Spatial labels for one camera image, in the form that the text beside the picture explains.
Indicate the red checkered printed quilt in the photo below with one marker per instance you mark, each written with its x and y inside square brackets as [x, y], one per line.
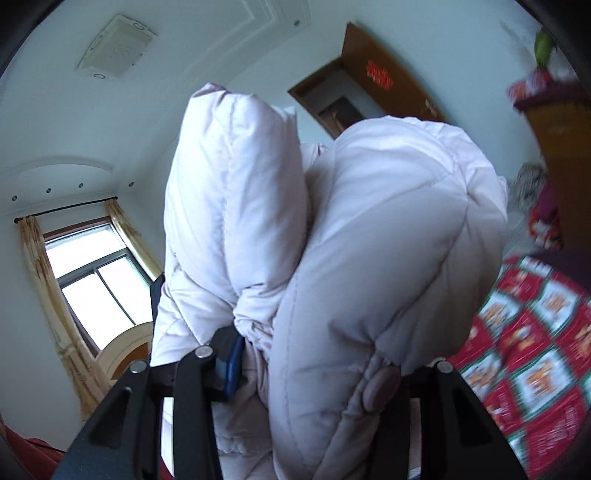
[531, 369]

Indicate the dark wooden door frame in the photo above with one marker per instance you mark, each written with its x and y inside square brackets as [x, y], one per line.
[314, 78]

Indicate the wooden wardrobe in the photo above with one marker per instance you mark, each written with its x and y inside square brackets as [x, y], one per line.
[568, 161]

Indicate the grey fluffy bundle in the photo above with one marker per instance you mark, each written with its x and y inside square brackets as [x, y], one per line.
[528, 182]

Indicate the brown wooden door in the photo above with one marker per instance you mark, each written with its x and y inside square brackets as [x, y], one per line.
[415, 94]

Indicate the red box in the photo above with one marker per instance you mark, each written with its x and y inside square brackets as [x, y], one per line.
[531, 87]

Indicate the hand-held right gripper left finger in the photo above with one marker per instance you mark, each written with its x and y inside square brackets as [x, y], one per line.
[233, 369]

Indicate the dark curtain rod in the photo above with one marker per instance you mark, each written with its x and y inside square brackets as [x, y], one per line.
[64, 210]

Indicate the red cloth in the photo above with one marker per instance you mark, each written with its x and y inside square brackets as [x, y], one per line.
[23, 457]

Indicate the red printed bag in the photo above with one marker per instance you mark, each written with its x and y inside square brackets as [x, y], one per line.
[545, 221]

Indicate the arched wooden headboard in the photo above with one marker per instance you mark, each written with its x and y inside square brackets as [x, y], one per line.
[129, 344]

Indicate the green ornament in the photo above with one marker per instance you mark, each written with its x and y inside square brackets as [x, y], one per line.
[541, 46]

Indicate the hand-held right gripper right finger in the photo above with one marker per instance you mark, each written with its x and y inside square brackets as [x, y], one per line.
[443, 415]

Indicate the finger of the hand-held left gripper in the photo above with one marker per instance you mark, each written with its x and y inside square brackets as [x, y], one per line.
[158, 295]

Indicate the square ceiling lamp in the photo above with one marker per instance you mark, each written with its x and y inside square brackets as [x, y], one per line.
[115, 46]

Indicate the beige puffer coat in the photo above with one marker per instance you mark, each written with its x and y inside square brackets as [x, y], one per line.
[383, 221]

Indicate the window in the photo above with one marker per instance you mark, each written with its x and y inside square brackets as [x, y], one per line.
[92, 277]

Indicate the red door decal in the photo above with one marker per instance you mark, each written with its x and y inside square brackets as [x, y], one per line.
[378, 74]

